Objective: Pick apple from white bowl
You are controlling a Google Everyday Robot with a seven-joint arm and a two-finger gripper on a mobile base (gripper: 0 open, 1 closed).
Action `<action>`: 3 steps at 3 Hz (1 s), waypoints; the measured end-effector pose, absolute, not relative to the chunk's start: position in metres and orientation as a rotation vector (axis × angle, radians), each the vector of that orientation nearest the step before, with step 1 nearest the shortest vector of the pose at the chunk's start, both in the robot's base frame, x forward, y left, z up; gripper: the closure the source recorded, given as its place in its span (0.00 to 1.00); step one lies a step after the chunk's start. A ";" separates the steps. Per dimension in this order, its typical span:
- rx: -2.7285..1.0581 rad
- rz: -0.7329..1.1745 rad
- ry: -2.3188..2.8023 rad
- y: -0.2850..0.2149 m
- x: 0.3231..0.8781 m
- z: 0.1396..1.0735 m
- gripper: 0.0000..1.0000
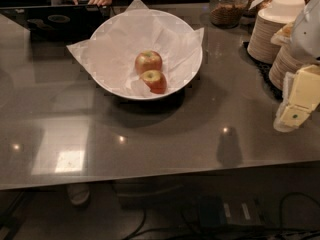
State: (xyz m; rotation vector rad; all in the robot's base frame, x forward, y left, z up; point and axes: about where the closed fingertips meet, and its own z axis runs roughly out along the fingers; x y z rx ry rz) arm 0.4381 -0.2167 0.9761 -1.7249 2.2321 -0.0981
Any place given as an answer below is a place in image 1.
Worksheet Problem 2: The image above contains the white paper liner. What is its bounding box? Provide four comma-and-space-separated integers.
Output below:
66, 0, 205, 99

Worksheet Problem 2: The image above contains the white inverted paper bowl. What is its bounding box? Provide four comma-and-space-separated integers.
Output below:
258, 0, 305, 24

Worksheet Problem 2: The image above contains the glass jar of granola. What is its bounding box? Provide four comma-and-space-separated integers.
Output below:
209, 0, 248, 28

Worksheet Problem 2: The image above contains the red apple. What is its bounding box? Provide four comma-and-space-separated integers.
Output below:
135, 50, 162, 75
140, 70, 167, 94

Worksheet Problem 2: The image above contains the stack of paper plates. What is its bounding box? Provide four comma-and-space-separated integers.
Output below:
269, 44, 303, 90
247, 8, 292, 64

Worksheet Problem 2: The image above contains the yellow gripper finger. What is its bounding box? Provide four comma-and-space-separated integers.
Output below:
283, 65, 320, 113
273, 103, 310, 132

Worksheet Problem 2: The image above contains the rear stack of paper plates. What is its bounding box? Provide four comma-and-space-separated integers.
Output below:
247, 8, 292, 64

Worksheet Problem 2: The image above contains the black laptop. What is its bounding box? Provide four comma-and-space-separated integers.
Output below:
0, 4, 110, 41

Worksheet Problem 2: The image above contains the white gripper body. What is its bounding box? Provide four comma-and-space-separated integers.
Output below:
290, 0, 320, 64

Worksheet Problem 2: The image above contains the black cable on floor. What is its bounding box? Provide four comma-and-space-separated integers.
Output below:
121, 191, 320, 240

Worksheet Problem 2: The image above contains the front stack of paper plates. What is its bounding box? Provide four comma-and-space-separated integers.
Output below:
269, 44, 303, 90

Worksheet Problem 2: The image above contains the black power adapter box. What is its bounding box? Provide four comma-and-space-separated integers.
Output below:
197, 196, 265, 229

